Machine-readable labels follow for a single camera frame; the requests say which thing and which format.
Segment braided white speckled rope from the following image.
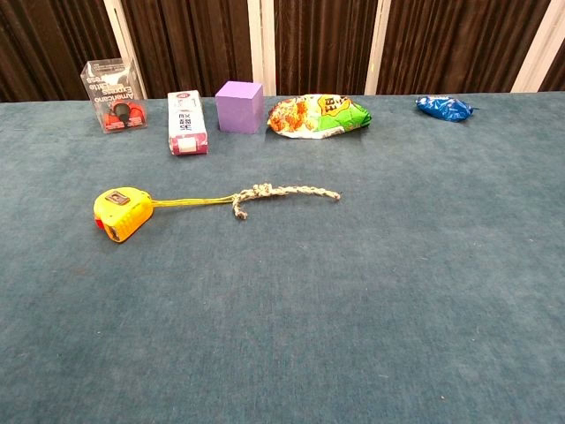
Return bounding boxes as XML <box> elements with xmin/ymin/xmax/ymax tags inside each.
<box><xmin>230</xmin><ymin>182</ymin><xmax>343</xmax><ymax>221</ymax></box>

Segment yellow tape measure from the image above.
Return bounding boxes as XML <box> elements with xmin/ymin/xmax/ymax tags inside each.
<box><xmin>93</xmin><ymin>186</ymin><xmax>239</xmax><ymax>244</ymax></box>

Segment green orange snack bag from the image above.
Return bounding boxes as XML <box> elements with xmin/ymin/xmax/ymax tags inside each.
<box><xmin>267</xmin><ymin>93</ymin><xmax>373</xmax><ymax>140</ymax></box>

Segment teal felt table cloth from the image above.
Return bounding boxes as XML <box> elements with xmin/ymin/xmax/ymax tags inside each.
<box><xmin>0</xmin><ymin>91</ymin><xmax>565</xmax><ymax>424</ymax></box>

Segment purple cube block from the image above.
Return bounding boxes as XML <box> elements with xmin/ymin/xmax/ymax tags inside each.
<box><xmin>215</xmin><ymin>80</ymin><xmax>265</xmax><ymax>134</ymax></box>

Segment white pink toothpaste box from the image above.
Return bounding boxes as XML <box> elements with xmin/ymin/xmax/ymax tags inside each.
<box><xmin>167</xmin><ymin>89</ymin><xmax>209</xmax><ymax>157</ymax></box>

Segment dark brown curtain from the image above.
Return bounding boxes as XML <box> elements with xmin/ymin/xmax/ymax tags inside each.
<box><xmin>0</xmin><ymin>0</ymin><xmax>565</xmax><ymax>103</ymax></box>

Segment blue cookie snack pack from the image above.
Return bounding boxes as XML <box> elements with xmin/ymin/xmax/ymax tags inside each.
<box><xmin>414</xmin><ymin>95</ymin><xmax>476</xmax><ymax>124</ymax></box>

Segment clear plastic box red items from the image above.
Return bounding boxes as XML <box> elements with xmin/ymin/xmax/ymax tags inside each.
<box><xmin>80</xmin><ymin>57</ymin><xmax>149</xmax><ymax>133</ymax></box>

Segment white frame post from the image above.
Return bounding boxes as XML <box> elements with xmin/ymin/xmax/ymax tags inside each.
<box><xmin>246</xmin><ymin>0</ymin><xmax>277</xmax><ymax>97</ymax></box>
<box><xmin>102</xmin><ymin>0</ymin><xmax>147</xmax><ymax>101</ymax></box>
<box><xmin>364</xmin><ymin>0</ymin><xmax>393</xmax><ymax>96</ymax></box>
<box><xmin>510</xmin><ymin>0</ymin><xmax>565</xmax><ymax>94</ymax></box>

